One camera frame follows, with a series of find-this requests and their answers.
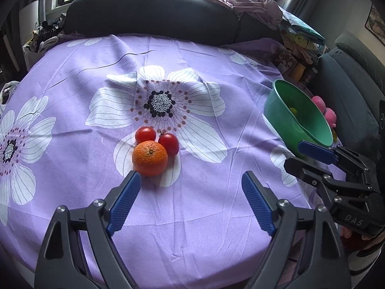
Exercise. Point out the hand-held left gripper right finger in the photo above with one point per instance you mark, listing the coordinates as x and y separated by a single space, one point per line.
257 201

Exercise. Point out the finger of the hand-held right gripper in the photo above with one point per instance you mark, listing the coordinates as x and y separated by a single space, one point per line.
315 152
303 170

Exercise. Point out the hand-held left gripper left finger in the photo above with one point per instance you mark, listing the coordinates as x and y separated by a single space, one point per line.
124 201

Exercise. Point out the green plastic bowl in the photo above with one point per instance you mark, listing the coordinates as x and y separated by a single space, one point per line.
288 129

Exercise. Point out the orange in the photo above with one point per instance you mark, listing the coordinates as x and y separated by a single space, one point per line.
150 158

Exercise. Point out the round red tomato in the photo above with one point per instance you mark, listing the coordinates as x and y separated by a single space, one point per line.
145 134

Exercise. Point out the red tomato with stem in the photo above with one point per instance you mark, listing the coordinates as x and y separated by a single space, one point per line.
170 143

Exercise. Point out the person's right forearm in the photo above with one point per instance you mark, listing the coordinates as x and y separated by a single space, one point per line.
364 265

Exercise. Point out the person's right hand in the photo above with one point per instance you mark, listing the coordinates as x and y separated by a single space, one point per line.
346 234

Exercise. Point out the pink toy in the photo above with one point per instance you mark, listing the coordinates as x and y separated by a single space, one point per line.
329 116

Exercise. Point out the grey armchair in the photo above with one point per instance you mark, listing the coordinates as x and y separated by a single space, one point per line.
349 81

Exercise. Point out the yellow jar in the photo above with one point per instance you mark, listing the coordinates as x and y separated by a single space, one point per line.
297 72

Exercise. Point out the teal folded cloth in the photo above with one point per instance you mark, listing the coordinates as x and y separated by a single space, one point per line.
303 27

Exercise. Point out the purple floral bedsheet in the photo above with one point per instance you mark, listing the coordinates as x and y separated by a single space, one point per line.
90 66

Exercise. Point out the pile of pinkish clothes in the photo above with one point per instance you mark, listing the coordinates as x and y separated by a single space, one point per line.
255 6

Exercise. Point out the white plastic bag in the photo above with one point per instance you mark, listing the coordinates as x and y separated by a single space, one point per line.
9 91

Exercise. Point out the bag of dark clothes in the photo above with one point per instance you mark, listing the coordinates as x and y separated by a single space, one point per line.
45 33

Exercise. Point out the dark grey sofa backrest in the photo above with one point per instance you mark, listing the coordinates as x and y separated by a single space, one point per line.
150 12

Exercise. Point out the white board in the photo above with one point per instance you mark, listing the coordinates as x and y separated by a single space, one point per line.
28 21

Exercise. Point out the framed wall picture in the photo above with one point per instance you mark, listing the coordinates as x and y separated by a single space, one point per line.
376 21

